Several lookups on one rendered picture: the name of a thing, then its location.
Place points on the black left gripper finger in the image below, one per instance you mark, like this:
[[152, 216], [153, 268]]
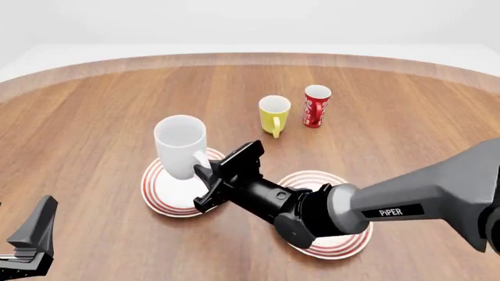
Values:
[[39, 231]]

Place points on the yellow and white mug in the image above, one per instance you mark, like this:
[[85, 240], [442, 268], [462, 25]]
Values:
[[273, 117]]

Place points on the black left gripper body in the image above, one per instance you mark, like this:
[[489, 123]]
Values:
[[23, 265]]

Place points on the red patterned mug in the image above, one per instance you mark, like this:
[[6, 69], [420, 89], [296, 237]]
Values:
[[312, 112]]

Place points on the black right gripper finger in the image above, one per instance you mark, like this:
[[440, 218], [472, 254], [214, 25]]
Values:
[[205, 177]]

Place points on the grey and black right arm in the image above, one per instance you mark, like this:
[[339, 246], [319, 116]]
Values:
[[410, 196]]

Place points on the red ringed white plate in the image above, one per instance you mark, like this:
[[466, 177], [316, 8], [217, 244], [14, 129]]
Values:
[[172, 196], [340, 247]]

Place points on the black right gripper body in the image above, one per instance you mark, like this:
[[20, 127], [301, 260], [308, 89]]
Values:
[[218, 190]]

